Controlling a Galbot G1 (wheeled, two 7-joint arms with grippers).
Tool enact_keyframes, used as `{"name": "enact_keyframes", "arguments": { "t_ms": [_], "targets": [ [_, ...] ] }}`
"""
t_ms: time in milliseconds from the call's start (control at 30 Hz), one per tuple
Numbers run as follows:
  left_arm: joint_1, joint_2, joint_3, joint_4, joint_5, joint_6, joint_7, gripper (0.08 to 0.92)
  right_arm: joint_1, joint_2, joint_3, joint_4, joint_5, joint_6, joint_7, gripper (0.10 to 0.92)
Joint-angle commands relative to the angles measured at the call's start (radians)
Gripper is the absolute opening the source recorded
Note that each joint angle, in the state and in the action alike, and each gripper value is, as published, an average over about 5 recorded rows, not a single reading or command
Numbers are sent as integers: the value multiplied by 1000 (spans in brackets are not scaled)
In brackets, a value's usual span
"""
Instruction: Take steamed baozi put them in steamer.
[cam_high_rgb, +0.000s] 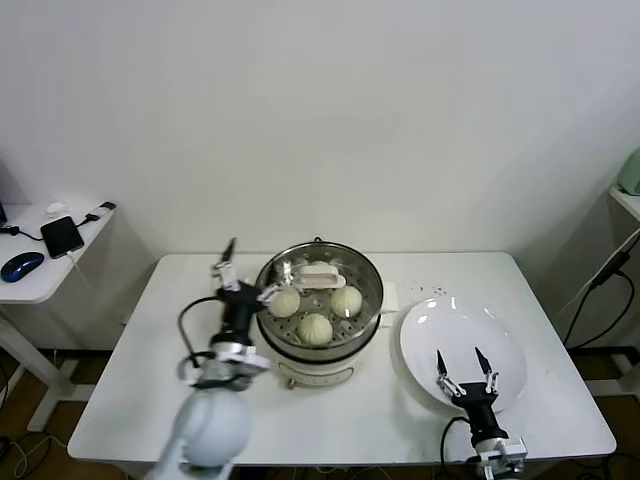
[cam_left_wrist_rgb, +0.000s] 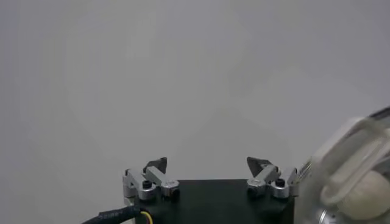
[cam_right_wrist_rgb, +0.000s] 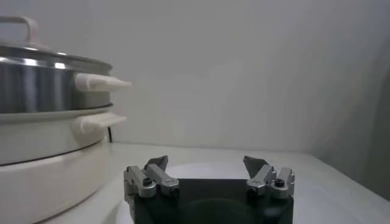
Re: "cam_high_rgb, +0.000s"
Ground white phone charging cable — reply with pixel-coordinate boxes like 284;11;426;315
64;252;99;306

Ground thin black desk cable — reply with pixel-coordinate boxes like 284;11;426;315
0;215;96;242

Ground black power cable with adapter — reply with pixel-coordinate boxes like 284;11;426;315
562;252;636;349

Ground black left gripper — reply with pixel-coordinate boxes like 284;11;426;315
209;237;297;334

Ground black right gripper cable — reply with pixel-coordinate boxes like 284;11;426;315
438;415;474;466

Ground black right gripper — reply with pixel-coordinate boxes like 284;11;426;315
435;346;506;442

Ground white side desk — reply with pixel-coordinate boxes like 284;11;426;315
0;202;119;434

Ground blue computer mouse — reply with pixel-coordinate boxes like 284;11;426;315
0;251;45;284

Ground mint green appliance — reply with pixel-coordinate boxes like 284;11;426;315
615;149;640;196

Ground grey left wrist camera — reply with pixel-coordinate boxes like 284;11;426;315
219;352;274;374

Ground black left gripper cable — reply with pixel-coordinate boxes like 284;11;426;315
178;295;224;386

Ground white table with appliance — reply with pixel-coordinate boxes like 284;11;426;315
582;183;640;397

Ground white round plate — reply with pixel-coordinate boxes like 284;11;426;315
398;298;529;415

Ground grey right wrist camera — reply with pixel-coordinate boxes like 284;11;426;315
467;436;529;474

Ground white wall cable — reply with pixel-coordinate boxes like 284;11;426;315
557;232;640;314

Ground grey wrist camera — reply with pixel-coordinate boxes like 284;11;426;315
467;436;529;474
219;352;274;374

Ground white electric cooker base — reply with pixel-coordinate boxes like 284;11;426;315
257;314;395;391

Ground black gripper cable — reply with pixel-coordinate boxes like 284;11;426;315
178;295;224;386
438;415;474;466

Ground white floor cable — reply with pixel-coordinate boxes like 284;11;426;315
12;433;55;480

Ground round glass pot lid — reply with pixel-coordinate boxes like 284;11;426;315
257;244;384;347

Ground black smartphone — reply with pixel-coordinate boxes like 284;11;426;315
38;216;84;260

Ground black and silver adapter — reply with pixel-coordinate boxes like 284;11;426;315
84;201;117;222

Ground perforated steel steamer basket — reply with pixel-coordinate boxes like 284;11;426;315
252;236;400;362

